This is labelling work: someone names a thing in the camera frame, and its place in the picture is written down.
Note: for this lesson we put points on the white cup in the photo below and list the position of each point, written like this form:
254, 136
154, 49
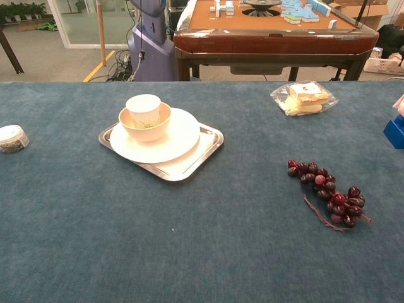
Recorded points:
142, 107

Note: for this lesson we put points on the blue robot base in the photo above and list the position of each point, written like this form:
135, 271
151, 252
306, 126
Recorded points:
151, 47

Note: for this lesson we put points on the silver metal tray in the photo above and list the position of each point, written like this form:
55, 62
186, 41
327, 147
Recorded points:
178, 174

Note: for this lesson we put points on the white round plate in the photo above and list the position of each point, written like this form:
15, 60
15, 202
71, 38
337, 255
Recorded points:
181, 139

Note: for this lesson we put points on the beige bowl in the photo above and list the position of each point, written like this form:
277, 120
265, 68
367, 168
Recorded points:
148, 134

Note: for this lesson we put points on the blue table cloth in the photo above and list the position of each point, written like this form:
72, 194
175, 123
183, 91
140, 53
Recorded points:
202, 236

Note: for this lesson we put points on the bagged crackers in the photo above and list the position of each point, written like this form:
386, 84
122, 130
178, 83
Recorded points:
306, 98

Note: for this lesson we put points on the brown mahjong table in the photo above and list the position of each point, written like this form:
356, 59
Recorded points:
271, 41

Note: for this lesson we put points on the red grape bunch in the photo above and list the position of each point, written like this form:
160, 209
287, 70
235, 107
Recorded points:
337, 200

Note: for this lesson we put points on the wooden pole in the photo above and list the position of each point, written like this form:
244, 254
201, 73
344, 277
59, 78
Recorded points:
101, 34

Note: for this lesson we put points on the single white mahjong tile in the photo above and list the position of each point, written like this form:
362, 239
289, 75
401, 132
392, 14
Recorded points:
332, 24

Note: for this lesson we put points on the small round grey tin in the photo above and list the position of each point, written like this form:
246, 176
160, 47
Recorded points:
12, 139

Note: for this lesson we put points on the blue toy block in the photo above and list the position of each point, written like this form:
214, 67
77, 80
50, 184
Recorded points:
396, 132

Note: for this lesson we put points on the white plastic basket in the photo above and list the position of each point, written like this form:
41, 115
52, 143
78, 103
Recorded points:
383, 64

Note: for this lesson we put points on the dark table leg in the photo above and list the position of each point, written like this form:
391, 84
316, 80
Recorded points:
11, 53

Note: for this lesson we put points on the black cloth bundle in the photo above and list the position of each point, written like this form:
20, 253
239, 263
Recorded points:
391, 39

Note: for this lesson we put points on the cardboard box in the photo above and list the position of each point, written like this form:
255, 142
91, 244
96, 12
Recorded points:
378, 12

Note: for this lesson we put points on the potted green plants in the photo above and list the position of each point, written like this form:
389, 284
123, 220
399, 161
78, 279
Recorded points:
23, 11

